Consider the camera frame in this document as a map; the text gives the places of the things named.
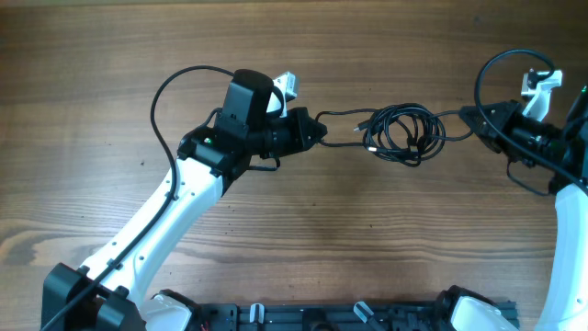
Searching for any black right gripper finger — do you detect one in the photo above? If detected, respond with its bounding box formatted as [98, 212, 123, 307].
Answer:
[462, 100, 522, 120]
[458, 109, 501, 154]

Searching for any thin black USB cable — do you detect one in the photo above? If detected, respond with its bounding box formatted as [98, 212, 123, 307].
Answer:
[313, 108, 474, 154]

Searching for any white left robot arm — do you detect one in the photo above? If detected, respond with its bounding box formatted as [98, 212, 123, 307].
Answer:
[40, 69, 326, 330]

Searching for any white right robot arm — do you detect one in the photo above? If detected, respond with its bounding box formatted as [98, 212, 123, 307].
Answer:
[458, 88, 587, 330]

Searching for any black right camera cable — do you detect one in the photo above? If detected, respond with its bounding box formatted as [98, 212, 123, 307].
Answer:
[473, 48, 588, 197]

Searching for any black camera cable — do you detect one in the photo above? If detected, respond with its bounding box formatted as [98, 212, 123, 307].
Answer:
[40, 64, 286, 331]
[473, 48, 588, 197]

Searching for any black left camera cable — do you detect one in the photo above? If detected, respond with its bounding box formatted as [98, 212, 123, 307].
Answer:
[40, 64, 286, 331]

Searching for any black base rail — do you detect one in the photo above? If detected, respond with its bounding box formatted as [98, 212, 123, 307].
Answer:
[137, 284, 520, 331]

